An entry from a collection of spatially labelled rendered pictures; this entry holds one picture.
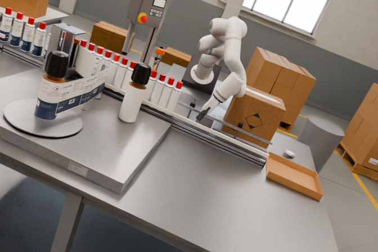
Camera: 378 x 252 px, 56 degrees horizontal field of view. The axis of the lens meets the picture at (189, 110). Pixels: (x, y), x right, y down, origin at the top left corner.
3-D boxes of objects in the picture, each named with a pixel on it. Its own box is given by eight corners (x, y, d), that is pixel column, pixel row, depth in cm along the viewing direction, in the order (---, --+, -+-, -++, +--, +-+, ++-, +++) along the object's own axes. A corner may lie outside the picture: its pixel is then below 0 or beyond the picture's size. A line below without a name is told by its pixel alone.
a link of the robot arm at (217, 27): (217, 58, 258) (195, 54, 256) (219, 43, 260) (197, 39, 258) (237, 36, 209) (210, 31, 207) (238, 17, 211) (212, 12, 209)
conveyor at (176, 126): (1, 52, 207) (2, 45, 205) (13, 50, 217) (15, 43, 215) (262, 169, 192) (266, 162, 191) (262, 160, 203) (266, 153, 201)
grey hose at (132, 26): (120, 53, 205) (130, 18, 198) (122, 52, 209) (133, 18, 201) (125, 55, 205) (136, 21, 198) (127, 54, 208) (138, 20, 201)
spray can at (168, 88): (154, 109, 200) (166, 76, 193) (157, 107, 205) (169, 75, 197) (162, 113, 199) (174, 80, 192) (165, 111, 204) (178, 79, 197)
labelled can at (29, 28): (18, 49, 207) (25, 16, 200) (23, 48, 212) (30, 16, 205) (26, 53, 206) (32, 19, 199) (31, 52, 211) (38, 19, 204)
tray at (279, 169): (265, 176, 185) (269, 170, 184) (266, 156, 209) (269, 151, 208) (319, 201, 183) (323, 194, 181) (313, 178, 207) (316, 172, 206)
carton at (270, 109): (221, 130, 216) (238, 91, 206) (223, 117, 238) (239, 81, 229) (266, 149, 215) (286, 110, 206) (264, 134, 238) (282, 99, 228)
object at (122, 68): (109, 90, 202) (119, 57, 195) (113, 88, 207) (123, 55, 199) (117, 93, 201) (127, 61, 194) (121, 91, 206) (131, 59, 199)
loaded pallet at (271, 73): (290, 133, 540) (318, 80, 509) (240, 114, 535) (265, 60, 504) (277, 107, 652) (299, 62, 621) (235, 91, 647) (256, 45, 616)
